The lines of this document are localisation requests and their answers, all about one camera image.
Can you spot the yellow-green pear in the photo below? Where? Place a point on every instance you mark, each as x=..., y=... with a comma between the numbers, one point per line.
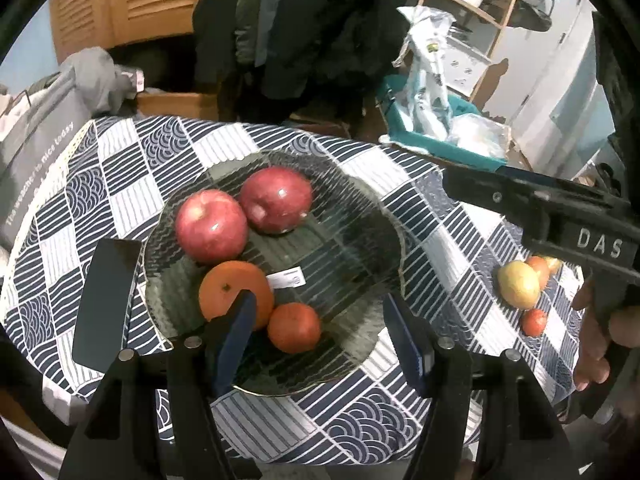
x=520, y=284
x=554, y=263

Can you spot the grey tote bag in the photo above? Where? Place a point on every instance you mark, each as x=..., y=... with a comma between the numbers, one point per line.
x=35, y=160

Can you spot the navy white patterned tablecloth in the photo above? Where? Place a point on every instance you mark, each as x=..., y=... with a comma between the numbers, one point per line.
x=125, y=170

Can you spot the ribbed glass bowl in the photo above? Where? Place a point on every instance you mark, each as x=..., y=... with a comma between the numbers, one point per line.
x=340, y=240

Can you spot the medium orange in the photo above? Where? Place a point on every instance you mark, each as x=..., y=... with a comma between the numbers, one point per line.
x=294, y=327

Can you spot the white door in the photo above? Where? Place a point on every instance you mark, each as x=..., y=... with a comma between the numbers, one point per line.
x=550, y=85

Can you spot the black smartphone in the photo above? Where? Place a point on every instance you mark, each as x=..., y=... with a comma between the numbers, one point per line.
x=105, y=305

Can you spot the small red-orange tangerine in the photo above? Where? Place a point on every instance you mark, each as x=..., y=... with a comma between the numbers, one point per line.
x=534, y=322

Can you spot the black hooded coat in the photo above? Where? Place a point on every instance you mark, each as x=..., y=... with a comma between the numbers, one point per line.
x=325, y=35

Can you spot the wooden shelf unit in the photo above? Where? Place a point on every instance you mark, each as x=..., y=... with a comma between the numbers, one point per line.
x=505, y=15

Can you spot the person's right hand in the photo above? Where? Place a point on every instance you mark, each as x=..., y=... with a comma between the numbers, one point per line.
x=592, y=355

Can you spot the white lattice basket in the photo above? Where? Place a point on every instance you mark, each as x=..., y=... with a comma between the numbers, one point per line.
x=465, y=67

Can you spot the plain cardboard box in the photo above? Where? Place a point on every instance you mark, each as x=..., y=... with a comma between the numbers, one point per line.
x=520, y=156

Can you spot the wooden drawer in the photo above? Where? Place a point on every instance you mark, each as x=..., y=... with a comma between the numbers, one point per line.
x=175, y=105

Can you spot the grey jacket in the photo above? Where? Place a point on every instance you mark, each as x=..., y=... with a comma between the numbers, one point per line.
x=252, y=20

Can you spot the wooden louvered wardrobe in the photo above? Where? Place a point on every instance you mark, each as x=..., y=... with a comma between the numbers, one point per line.
x=100, y=5

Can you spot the grey garment pile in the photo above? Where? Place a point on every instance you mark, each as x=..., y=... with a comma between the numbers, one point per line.
x=90, y=75

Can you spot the clear plastic bag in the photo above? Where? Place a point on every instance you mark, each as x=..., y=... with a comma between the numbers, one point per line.
x=480, y=135

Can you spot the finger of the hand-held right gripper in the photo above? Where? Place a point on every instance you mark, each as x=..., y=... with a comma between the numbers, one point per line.
x=480, y=187

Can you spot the teal plastic bin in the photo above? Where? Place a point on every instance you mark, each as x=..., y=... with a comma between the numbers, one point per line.
x=400, y=120

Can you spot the red apple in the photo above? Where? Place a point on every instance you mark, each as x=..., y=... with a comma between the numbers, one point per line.
x=211, y=226
x=275, y=200

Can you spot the printed white plastic bag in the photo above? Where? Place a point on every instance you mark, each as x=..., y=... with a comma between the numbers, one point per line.
x=425, y=85

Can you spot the large orange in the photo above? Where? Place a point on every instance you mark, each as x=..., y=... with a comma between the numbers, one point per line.
x=225, y=292

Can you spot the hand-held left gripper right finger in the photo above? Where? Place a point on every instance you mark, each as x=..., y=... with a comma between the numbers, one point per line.
x=407, y=345

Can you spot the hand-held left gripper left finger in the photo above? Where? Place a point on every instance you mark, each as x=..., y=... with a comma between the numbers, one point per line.
x=235, y=340

